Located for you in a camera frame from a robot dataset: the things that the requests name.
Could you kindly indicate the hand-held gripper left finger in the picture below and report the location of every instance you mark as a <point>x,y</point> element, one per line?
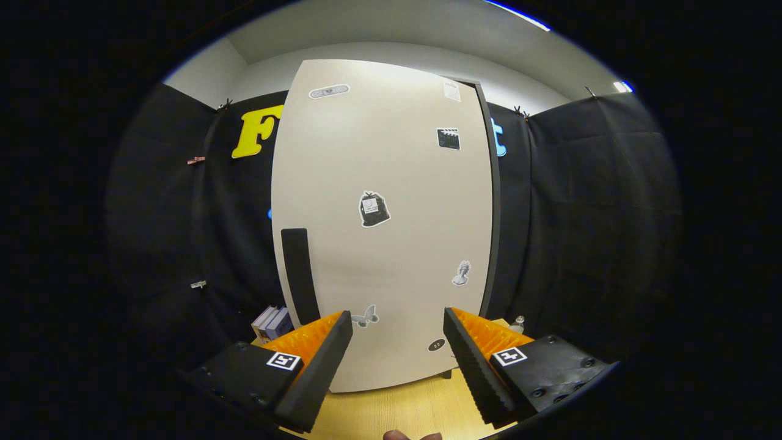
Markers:
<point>319,373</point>

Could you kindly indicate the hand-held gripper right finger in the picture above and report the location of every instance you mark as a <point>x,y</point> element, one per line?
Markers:
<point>476,373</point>

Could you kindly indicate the grey shoe cabinet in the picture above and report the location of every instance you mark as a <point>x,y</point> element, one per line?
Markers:
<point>496,232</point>

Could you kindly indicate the beige shoe cabinet door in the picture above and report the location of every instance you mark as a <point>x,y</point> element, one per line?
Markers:
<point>397,153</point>

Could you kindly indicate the green drink bottle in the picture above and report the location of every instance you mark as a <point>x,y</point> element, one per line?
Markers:
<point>518,325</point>

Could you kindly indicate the white spine book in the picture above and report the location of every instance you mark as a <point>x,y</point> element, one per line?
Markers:
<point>261,322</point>

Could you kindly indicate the black backdrop cloth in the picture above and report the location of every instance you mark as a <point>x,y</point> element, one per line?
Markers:
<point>580,214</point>

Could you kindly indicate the small ceiling light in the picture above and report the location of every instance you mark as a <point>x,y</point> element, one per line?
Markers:
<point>623,87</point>

